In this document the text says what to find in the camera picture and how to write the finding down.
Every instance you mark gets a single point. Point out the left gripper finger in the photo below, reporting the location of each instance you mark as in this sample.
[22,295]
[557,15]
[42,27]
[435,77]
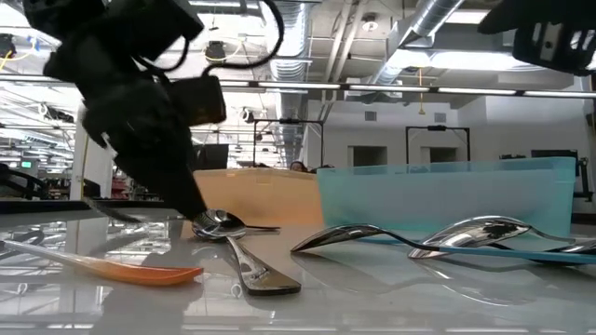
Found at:
[114,211]
[167,181]

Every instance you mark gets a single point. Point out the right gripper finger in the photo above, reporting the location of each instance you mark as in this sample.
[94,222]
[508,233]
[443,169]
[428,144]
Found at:
[559,14]

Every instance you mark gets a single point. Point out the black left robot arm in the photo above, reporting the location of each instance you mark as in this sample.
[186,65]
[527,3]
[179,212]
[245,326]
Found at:
[139,23]

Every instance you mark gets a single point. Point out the white pillar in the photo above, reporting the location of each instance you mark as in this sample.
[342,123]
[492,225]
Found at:
[90,181]

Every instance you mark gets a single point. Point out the black computer monitor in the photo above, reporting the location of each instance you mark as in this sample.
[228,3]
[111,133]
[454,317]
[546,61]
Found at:
[214,156]

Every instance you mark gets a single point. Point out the orange plastic tray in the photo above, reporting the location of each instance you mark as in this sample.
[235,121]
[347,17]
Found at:
[261,195]

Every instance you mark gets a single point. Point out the green exit sign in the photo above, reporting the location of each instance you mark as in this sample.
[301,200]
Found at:
[26,164]

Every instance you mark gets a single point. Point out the ceiling light panel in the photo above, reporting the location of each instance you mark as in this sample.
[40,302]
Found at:
[465,60]

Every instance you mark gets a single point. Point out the black ceiling dome device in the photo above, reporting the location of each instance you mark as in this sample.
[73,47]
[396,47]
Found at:
[215,52]

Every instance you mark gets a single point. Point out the black ceiling box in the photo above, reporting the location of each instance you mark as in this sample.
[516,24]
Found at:
[7,45]

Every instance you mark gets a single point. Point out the round ceiling sensor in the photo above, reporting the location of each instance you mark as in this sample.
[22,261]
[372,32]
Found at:
[370,23]

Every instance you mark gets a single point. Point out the black light strip bar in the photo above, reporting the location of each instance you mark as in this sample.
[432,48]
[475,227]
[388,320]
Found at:
[372,87]

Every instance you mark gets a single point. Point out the teal plastic tray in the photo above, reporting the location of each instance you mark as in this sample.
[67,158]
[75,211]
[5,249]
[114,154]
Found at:
[442,195]

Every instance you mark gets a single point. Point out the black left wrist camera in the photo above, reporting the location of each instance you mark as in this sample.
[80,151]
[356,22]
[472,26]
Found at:
[198,100]

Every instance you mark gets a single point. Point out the smooth silver ventilation duct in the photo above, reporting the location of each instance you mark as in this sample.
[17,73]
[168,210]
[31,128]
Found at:
[428,18]

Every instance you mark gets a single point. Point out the black rig frame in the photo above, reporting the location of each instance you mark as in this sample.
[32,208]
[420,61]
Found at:
[288,121]
[437,127]

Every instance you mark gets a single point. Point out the corrugated silver ventilation duct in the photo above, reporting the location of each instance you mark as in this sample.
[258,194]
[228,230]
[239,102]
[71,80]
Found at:
[293,46]

